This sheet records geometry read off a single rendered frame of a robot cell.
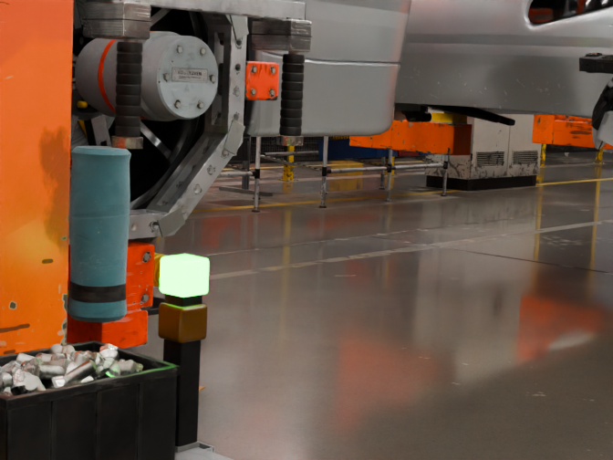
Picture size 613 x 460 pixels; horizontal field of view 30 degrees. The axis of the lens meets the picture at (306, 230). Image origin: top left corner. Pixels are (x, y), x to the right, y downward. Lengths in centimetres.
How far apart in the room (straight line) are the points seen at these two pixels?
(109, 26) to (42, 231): 43
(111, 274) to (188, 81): 32
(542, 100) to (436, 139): 179
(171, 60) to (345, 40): 74
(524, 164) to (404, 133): 462
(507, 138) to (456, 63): 601
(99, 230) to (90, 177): 8
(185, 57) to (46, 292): 60
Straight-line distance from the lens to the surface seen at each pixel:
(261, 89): 211
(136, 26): 161
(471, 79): 424
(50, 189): 128
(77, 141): 209
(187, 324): 122
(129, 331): 194
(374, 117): 252
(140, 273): 193
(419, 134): 594
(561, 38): 409
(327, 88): 239
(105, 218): 172
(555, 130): 773
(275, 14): 185
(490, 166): 1001
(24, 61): 125
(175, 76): 176
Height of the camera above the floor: 85
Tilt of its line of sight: 7 degrees down
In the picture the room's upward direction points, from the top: 3 degrees clockwise
